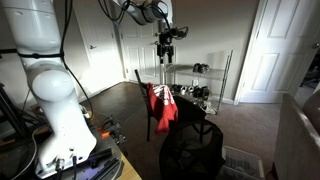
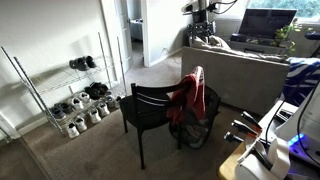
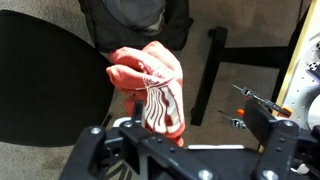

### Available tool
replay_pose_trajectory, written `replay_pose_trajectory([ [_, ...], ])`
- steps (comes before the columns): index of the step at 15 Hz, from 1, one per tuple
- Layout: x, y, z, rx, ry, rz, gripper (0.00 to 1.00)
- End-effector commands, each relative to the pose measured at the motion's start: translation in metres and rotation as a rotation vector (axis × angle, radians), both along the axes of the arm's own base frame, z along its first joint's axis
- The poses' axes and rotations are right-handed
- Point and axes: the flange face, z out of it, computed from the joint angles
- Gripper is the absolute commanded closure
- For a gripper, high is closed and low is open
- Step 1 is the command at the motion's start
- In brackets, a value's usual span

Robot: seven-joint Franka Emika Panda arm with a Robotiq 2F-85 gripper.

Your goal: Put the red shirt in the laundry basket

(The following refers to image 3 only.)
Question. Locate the black table leg frame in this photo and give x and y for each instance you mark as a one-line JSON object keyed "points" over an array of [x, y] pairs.
{"points": [[213, 73]]}

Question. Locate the black mesh laundry basket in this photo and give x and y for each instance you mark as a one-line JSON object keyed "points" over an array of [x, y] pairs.
{"points": [[133, 23]]}

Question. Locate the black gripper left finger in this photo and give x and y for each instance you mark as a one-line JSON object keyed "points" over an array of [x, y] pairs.
{"points": [[138, 113]]}

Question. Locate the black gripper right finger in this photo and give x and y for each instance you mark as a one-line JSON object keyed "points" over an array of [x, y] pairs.
{"points": [[259, 118]]}

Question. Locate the red shirt with white print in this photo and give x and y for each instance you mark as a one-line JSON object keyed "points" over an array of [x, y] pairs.
{"points": [[150, 83]]}

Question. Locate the black wooden chair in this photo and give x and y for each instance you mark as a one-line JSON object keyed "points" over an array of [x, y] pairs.
{"points": [[50, 80]]}

